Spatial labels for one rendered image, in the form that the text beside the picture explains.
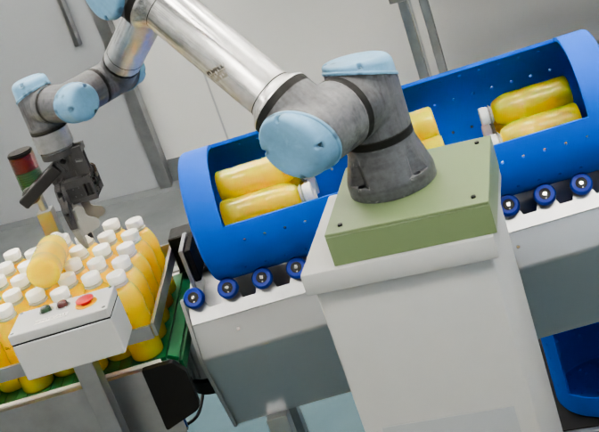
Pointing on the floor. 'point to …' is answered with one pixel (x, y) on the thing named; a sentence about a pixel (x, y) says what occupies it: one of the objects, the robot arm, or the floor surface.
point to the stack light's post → (50, 221)
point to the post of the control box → (101, 397)
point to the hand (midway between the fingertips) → (84, 238)
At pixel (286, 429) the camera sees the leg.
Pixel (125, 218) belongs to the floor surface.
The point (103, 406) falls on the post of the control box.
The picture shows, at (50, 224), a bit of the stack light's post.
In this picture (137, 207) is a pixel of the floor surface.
